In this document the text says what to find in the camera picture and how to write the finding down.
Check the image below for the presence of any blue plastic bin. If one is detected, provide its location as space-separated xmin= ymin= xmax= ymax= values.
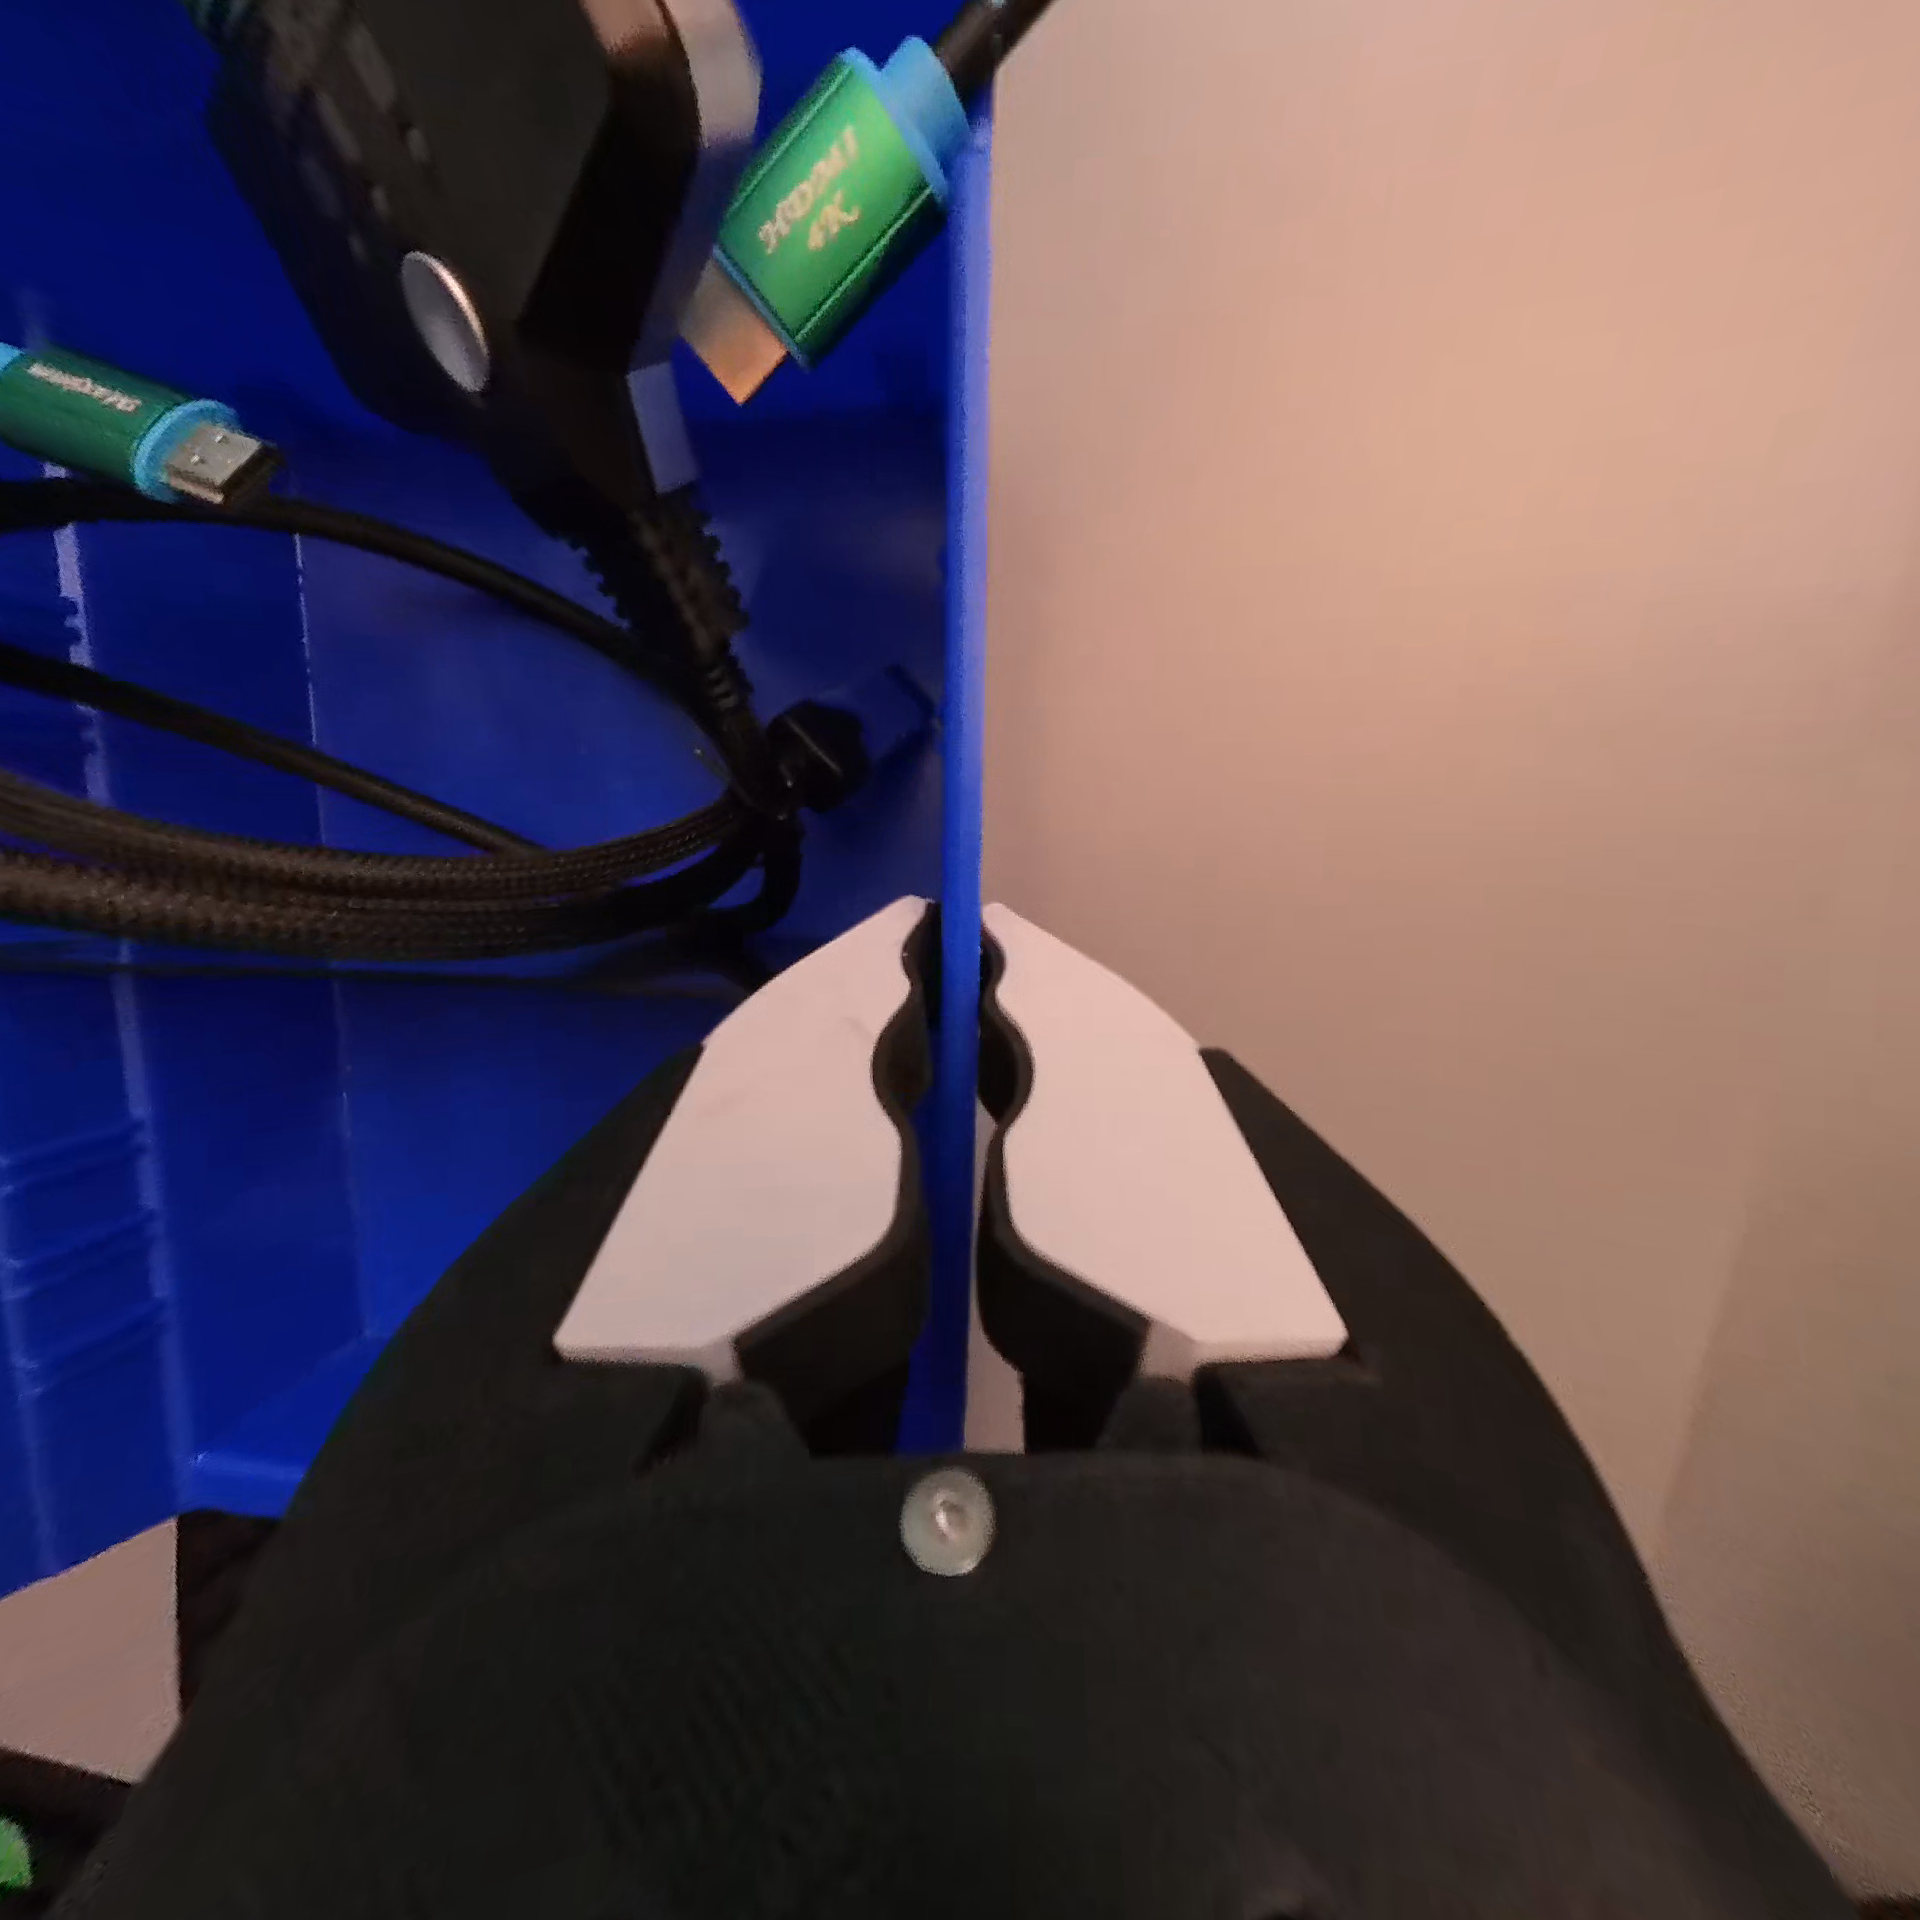
xmin=0 ymin=0 xmax=999 ymax=1599

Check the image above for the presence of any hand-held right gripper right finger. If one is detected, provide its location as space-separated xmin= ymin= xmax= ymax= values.
xmin=977 ymin=895 xmax=1350 ymax=1456

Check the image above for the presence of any black HDMI switch box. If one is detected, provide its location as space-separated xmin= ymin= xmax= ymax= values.
xmin=202 ymin=0 xmax=768 ymax=511

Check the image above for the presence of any black braided switch cable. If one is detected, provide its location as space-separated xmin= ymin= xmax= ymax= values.
xmin=0 ymin=358 xmax=806 ymax=970

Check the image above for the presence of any thin black cable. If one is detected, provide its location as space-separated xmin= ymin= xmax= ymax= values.
xmin=0 ymin=477 xmax=875 ymax=856

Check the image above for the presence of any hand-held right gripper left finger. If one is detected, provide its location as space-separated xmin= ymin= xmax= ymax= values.
xmin=551 ymin=895 xmax=945 ymax=1456

